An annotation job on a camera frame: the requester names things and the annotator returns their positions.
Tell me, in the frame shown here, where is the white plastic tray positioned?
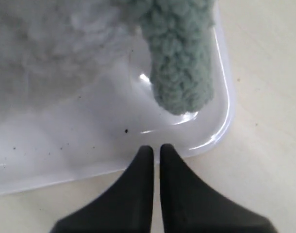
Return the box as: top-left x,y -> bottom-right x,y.
0,6 -> 235,195

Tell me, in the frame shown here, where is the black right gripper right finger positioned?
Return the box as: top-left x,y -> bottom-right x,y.
160,144 -> 274,233

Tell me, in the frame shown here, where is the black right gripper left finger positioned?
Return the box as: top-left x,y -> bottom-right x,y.
51,146 -> 154,233

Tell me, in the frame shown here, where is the green knitted scarf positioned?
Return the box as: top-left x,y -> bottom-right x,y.
127,0 -> 214,115

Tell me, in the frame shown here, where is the white plush snowman toy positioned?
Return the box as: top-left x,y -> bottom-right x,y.
0,0 -> 151,117

